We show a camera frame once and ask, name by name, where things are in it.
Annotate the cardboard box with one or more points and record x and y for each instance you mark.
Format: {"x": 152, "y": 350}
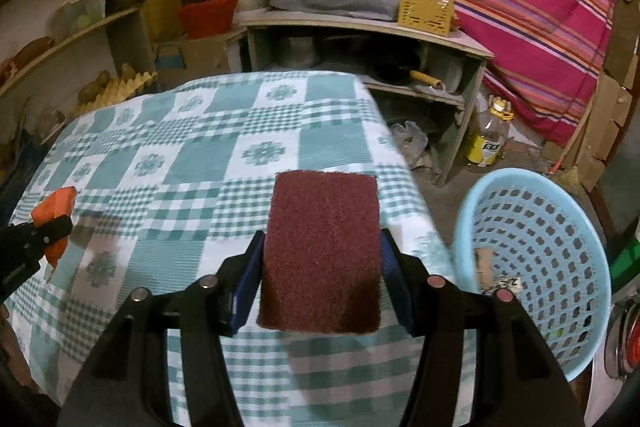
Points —
{"x": 180, "y": 61}

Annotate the red plastic basin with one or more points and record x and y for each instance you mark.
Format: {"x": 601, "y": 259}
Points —
{"x": 207, "y": 19}

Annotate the light blue plastic basket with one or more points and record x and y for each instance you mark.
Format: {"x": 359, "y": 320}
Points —
{"x": 538, "y": 233}

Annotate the wooden handled tool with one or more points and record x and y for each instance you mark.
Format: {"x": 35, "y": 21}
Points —
{"x": 430, "y": 81}

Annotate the grey wooden shelf unit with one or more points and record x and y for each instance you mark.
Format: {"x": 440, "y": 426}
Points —
{"x": 382, "y": 54}

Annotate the yellow egg tray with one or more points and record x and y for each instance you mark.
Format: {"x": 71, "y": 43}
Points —
{"x": 106, "y": 91}

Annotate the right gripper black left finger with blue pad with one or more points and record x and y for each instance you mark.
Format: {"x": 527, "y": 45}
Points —
{"x": 124, "y": 381}

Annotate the maroon scouring pad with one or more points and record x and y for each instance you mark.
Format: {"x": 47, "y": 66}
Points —
{"x": 322, "y": 265}

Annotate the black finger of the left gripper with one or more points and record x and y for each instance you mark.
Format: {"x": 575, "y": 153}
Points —
{"x": 21, "y": 251}

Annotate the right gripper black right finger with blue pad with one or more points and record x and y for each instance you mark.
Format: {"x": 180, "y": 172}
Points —
{"x": 517, "y": 380}

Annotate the yellow utensil basket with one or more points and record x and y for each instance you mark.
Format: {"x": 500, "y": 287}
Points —
{"x": 432, "y": 16}

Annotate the green checkered tablecloth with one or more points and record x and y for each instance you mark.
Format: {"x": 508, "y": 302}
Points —
{"x": 170, "y": 184}

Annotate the plastic oil bottle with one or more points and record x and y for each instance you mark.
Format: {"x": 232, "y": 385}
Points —
{"x": 489, "y": 133}

